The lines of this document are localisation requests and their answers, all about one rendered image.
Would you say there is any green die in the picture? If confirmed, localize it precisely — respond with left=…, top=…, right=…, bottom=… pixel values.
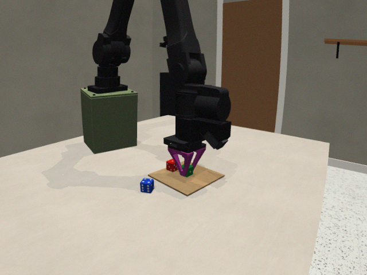
left=182, top=164, right=193, bottom=177

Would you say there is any tan flat mat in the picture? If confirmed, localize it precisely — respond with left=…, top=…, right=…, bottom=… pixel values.
left=148, top=165, right=225, bottom=197

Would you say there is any blue die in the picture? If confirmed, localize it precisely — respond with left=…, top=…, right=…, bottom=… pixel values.
left=140, top=178, right=154, bottom=193

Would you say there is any red die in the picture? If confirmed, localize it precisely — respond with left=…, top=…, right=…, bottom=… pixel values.
left=166, top=159, right=178, bottom=172

